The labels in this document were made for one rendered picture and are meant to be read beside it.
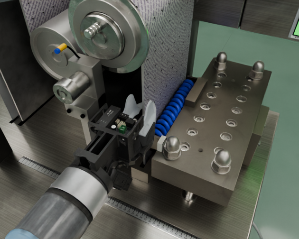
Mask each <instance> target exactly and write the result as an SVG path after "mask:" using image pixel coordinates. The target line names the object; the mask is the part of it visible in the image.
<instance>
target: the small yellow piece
mask: <svg viewBox="0 0 299 239"><path fill-rule="evenodd" d="M66 48H69V49H70V50H71V51H72V52H73V53H74V55H75V56H76V57H77V58H80V57H79V56H78V55H77V54H76V52H75V51H74V50H73V49H72V48H71V47H69V46H67V45H66V44H65V43H63V44H61V45H60V46H59V47H57V48H56V49H55V50H54V52H55V53H56V54H59V53H61V52H62V51H63V50H65V49H66Z"/></svg>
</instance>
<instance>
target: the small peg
mask: <svg viewBox="0 0 299 239"><path fill-rule="evenodd" d="M101 30H102V26H101V25H100V24H99V23H98V22H95V23H94V24H92V25H91V26H90V27H88V28H87V29H86V30H85V31H84V35H85V37H86V38H88V39H91V38H92V37H94V36H95V35H96V34H97V33H99V32H100V31H101Z"/></svg>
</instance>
